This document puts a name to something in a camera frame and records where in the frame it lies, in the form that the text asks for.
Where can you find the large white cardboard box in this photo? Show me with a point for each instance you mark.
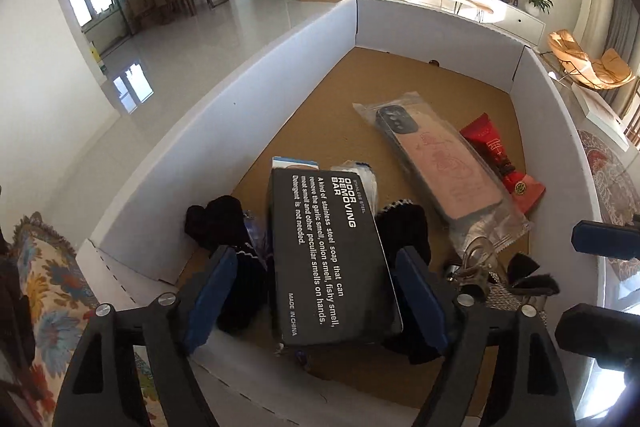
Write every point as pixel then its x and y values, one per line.
pixel 225 107

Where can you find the black fluffy hair accessory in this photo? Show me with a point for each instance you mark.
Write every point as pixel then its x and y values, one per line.
pixel 530 274

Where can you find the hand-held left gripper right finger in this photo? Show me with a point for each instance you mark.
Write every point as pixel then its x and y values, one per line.
pixel 422 302

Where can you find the black printed box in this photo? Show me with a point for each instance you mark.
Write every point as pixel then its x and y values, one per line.
pixel 330 257

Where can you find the floral patterned cushion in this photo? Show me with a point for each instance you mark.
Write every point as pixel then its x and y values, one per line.
pixel 45 287

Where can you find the small wooden side table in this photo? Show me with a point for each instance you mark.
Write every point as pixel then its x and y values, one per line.
pixel 475 1

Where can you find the white flat box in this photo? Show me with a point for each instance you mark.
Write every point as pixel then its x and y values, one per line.
pixel 600 114

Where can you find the orange lounge chair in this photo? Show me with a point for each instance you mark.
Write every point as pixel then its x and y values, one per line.
pixel 585 64

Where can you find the pack of cotton swabs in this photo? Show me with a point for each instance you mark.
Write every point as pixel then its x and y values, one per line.
pixel 357 179

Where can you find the black beaded glove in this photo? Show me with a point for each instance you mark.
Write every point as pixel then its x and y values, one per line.
pixel 225 227
pixel 407 222

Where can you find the phone case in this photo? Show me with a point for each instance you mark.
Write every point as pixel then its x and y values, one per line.
pixel 440 162

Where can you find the grey curtain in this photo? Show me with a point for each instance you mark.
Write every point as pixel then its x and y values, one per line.
pixel 627 42

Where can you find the red candy-shaped packet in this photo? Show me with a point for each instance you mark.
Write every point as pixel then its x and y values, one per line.
pixel 492 147

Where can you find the blue and white carton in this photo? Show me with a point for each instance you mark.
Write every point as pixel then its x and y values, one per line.
pixel 295 163

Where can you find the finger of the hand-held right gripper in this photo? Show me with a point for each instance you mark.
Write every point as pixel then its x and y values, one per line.
pixel 600 334
pixel 600 237

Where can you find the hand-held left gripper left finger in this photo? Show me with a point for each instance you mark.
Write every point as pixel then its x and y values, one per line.
pixel 210 302

